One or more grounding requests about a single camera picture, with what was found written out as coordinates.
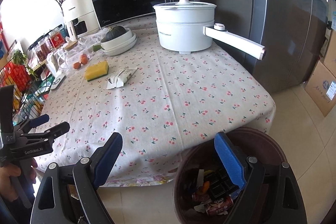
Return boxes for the glass jar wooden lid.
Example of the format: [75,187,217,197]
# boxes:
[54,39,92,75]

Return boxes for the yellow green sponge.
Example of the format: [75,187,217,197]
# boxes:
[84,61,109,81]

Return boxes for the white snack packet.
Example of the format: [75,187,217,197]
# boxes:
[106,67,138,90]

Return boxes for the grey refrigerator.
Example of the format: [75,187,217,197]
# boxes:
[201,0,329,93]

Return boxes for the person's left hand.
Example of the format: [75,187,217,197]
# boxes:
[0,157,39,204]

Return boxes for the dark green pumpkin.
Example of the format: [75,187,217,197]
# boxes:
[105,26,127,41]

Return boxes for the black wire rack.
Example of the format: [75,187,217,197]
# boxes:
[1,62,54,125]

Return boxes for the green potted plant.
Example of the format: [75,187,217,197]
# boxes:
[11,50,38,80]

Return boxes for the lower cardboard box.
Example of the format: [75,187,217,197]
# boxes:
[305,61,335,117]

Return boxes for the orange peel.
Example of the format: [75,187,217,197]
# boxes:
[201,181,210,194]

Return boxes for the red label jar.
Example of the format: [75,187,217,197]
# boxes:
[49,30,65,49]

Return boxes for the brown trash bin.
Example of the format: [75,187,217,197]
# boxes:
[172,127,288,224]

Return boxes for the white bowl with handle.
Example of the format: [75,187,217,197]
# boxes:
[97,28,133,50]

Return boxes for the cherry print tablecloth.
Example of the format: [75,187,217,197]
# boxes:
[36,16,276,186]

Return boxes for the white electric cooking pot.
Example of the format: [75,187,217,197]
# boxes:
[153,0,266,60]

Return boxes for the stacked white plates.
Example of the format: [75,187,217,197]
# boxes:
[102,33,137,56]

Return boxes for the white wireless charger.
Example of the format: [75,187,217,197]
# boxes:
[51,74,66,90]

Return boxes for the black plastic tray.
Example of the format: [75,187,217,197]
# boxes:
[204,169,239,201]

